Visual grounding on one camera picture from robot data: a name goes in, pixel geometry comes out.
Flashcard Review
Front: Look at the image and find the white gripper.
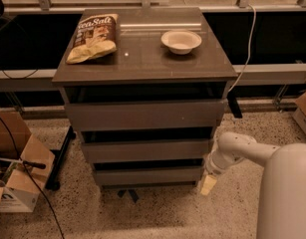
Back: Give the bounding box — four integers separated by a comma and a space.
200, 148, 227, 195

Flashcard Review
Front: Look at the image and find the grey drawer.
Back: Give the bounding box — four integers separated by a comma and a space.
93, 166, 203, 186
82, 139, 213, 163
65, 101, 226, 131

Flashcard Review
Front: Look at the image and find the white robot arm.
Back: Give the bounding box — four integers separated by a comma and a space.
201, 131, 306, 239

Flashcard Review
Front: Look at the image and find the grey drawer cabinet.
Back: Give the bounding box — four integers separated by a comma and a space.
53, 8, 236, 196

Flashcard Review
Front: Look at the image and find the open cardboard box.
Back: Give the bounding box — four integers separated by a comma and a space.
0, 112, 55, 213

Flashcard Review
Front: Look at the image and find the cardboard box at right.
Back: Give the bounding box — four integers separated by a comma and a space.
293, 92, 306, 134

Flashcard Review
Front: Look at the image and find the white paper bowl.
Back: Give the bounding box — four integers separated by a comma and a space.
161, 30, 202, 55

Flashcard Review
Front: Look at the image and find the black stand leg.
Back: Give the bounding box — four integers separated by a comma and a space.
46, 126, 76, 191

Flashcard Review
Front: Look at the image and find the sea salt chips bag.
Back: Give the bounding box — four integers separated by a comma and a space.
66, 14, 119, 64

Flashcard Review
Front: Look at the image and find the white cable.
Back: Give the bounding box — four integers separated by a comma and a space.
227, 4, 257, 94

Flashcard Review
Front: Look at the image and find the black cable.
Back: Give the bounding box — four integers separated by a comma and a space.
0, 112, 66, 239

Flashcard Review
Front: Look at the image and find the black handled tool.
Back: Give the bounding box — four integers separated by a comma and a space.
0, 157, 46, 169

